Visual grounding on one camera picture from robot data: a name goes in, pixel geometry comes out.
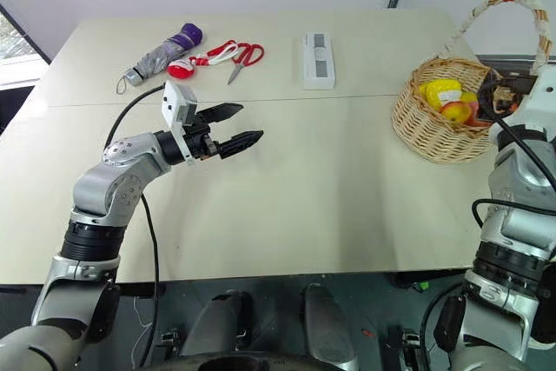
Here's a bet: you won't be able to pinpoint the white rectangular box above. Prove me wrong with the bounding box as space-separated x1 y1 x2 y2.
301 32 339 91

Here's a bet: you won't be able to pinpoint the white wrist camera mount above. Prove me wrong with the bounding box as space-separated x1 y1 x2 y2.
519 69 556 129
160 80 200 166

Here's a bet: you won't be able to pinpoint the dark furniture top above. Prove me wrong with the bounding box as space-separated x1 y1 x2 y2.
474 53 556 82

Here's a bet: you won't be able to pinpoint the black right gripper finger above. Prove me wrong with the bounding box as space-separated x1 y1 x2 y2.
475 73 500 123

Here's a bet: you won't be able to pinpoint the red and yellow apple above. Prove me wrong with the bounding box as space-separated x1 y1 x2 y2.
439 100 473 125

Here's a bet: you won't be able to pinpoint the yellow fruit with white label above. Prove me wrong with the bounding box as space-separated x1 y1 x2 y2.
424 78 463 108

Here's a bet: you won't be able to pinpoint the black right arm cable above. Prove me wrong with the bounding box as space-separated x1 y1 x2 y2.
472 113 556 229

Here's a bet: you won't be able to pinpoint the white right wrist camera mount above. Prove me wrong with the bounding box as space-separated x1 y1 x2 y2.
519 69 556 129

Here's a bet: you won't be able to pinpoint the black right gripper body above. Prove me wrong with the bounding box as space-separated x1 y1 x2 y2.
490 74 539 115

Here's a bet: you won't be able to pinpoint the black window frame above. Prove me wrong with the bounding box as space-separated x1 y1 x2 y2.
0 0 53 66

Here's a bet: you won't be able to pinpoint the red handled scissors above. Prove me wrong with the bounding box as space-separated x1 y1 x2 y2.
226 43 266 86

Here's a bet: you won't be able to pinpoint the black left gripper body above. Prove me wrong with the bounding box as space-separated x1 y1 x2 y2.
182 107 222 162

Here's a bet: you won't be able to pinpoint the grey and purple folded umbrella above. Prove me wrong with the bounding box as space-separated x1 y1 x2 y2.
116 23 204 96

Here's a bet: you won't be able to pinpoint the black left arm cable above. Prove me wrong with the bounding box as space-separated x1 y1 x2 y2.
103 83 170 368

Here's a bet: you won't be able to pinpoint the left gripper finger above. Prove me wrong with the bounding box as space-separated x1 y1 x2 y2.
216 129 265 161
202 102 244 125

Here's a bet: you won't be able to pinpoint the red charm with striped lanyard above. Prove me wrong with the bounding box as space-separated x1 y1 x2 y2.
167 39 241 82

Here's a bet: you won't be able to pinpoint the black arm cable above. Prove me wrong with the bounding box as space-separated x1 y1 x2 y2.
472 113 556 229
103 83 170 368

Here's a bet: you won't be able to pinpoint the wicker basket with handle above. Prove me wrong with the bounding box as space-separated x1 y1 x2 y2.
390 0 553 165

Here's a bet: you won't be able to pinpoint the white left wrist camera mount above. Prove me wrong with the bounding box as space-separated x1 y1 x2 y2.
160 80 200 166

